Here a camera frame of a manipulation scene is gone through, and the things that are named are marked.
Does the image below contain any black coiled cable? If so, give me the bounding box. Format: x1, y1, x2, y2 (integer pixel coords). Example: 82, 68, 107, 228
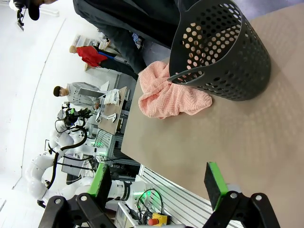
136, 189, 165, 216

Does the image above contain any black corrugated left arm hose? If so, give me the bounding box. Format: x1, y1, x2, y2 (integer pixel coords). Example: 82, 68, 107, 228
46, 124, 88, 190

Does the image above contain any seated person in grey hoodie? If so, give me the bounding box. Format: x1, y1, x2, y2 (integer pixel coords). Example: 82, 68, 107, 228
53, 82, 101, 108

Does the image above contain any grey laptop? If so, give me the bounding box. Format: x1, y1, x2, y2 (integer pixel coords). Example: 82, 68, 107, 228
78, 86, 106, 99

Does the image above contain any pink textured towel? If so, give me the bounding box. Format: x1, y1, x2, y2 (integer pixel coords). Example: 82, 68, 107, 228
137, 60, 213, 120

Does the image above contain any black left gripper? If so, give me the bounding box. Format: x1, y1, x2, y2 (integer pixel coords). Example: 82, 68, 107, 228
63, 107, 94, 127

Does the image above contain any yellow emergency stop button box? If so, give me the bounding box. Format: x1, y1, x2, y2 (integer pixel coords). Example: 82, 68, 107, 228
147, 212, 170, 226

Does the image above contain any small grey monitor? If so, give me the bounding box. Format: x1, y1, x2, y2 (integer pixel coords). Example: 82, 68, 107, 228
61, 153, 84, 178

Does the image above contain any wooden top desk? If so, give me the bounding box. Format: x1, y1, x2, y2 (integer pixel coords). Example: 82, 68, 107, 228
97, 86, 129, 136

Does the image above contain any white printed box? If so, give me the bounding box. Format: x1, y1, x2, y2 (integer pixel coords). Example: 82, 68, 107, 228
104, 89, 123, 105

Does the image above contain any mannequin in red shirt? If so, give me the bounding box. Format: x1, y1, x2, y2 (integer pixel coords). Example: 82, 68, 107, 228
69, 45, 117, 68

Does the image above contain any white slotted mounting plate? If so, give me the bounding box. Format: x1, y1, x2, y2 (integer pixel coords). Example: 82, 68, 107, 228
135, 163, 216, 228

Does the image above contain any right gripper black green right finger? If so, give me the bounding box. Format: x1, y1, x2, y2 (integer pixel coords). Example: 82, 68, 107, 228
203, 161, 281, 228

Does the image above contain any right gripper black green left finger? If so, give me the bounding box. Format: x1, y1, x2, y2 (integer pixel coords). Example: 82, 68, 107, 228
38, 162, 117, 228

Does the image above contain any dark grey perforated plastic basket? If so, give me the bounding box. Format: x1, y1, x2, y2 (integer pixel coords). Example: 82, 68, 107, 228
167, 0, 272, 102

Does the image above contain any person in dark grey blazer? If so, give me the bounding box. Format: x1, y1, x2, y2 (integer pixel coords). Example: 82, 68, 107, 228
72, 0, 190, 81

